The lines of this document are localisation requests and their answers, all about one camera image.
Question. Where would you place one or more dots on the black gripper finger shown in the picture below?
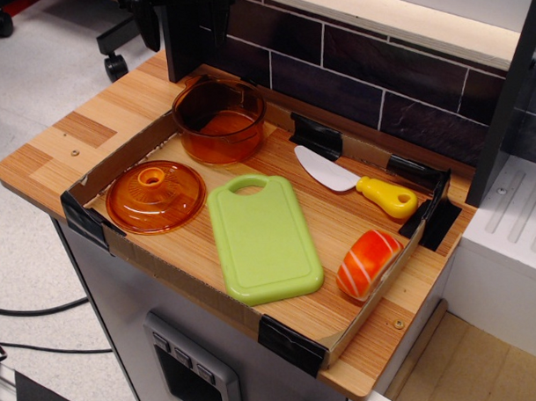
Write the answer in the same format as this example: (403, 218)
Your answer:
(219, 18)
(147, 23)

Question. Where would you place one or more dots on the white toy knife yellow handle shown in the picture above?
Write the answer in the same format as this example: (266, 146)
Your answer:
(398, 202)

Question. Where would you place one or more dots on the cardboard fence with black tape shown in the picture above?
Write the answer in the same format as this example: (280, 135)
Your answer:
(322, 333)

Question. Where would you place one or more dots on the green plastic cutting board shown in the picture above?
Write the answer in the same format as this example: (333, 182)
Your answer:
(264, 244)

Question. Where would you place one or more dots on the black office chair base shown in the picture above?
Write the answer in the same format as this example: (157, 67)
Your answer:
(109, 41)

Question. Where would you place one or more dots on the orange transparent pot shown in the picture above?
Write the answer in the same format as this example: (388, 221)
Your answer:
(220, 121)

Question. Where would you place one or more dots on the black chair wheel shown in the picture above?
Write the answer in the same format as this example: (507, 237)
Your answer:
(6, 24)

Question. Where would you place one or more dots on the orange transparent pot lid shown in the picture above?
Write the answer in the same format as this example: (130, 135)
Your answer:
(155, 197)

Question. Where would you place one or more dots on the salmon nigiri sushi toy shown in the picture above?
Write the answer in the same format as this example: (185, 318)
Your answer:
(365, 263)

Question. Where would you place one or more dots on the grey toy oven front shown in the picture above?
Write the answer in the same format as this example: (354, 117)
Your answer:
(191, 372)

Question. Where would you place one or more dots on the white toy sink counter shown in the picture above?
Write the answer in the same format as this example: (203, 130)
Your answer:
(492, 283)

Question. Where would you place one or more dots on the black upright post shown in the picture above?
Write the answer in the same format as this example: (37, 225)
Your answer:
(507, 117)

